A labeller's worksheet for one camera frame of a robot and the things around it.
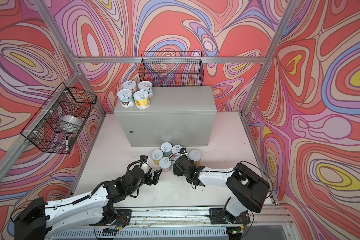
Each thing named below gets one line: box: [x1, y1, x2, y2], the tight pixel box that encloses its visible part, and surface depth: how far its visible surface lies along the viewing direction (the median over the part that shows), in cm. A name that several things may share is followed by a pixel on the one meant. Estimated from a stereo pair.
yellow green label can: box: [188, 149, 202, 168], surface depth 90 cm
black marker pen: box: [65, 135, 69, 152], surface depth 73 cm
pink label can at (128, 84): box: [122, 80, 137, 90], surface depth 80 cm
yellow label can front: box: [133, 90, 151, 110], surface depth 74 cm
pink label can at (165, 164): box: [159, 156, 172, 173], surface depth 88 cm
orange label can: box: [171, 144, 183, 155], surface depth 95 cm
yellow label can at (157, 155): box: [151, 149, 164, 165], surface depth 92 cm
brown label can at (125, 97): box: [117, 88, 134, 108], surface depth 74 cm
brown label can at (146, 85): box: [138, 80, 153, 98], surface depth 79 cm
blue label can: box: [160, 141, 173, 157], surface depth 95 cm
